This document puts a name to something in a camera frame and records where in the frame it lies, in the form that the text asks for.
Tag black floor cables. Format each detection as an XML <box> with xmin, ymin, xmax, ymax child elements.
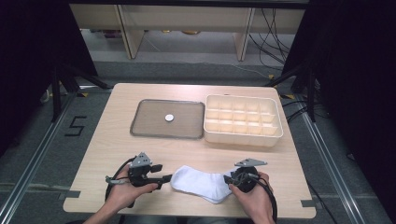
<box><xmin>281</xmin><ymin>98</ymin><xmax>316</xmax><ymax>124</ymax></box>

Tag white sock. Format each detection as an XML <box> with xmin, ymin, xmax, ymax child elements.
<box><xmin>170</xmin><ymin>164</ymin><xmax>239</xmax><ymax>205</ymax></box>

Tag bundle of black cables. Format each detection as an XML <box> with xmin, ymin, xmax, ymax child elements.
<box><xmin>247</xmin><ymin>7</ymin><xmax>297</xmax><ymax>72</ymax></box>

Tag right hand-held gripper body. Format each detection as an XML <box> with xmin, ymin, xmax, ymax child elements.
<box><xmin>232</xmin><ymin>158</ymin><xmax>268</xmax><ymax>193</ymax></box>

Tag pale wooden desk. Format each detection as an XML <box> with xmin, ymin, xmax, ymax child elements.
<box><xmin>68</xmin><ymin>3</ymin><xmax>307</xmax><ymax>62</ymax></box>

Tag grey tape strip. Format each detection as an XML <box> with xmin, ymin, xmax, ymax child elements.
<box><xmin>300</xmin><ymin>199</ymin><xmax>318</xmax><ymax>209</ymax></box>
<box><xmin>58</xmin><ymin>189</ymin><xmax>81</xmax><ymax>201</ymax></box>

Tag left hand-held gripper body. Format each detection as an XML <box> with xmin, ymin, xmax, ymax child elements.
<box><xmin>128</xmin><ymin>151</ymin><xmax>153</xmax><ymax>188</ymax></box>

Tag cream divided storage box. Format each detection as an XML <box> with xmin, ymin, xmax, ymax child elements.
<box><xmin>203</xmin><ymin>93</ymin><xmax>284</xmax><ymax>147</ymax></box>

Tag black curtain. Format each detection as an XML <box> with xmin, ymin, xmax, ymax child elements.
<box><xmin>281</xmin><ymin>0</ymin><xmax>396</xmax><ymax>220</ymax></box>
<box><xmin>0</xmin><ymin>0</ymin><xmax>98</xmax><ymax>157</ymax></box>

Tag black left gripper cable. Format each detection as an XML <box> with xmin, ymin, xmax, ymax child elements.
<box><xmin>105</xmin><ymin>157</ymin><xmax>137</xmax><ymax>209</ymax></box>

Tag black metal stand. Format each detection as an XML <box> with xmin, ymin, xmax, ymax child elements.
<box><xmin>264</xmin><ymin>62</ymin><xmax>319</xmax><ymax>123</ymax></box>
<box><xmin>49</xmin><ymin>62</ymin><xmax>112</xmax><ymax>123</ymax></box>

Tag person's left hand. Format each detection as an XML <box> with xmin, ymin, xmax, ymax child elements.
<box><xmin>104</xmin><ymin>164</ymin><xmax>159</xmax><ymax>215</ymax></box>

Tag aluminium floor rail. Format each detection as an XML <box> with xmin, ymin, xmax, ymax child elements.
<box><xmin>0</xmin><ymin>91</ymin><xmax>78</xmax><ymax>224</ymax></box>
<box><xmin>298</xmin><ymin>99</ymin><xmax>366</xmax><ymax>224</ymax></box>

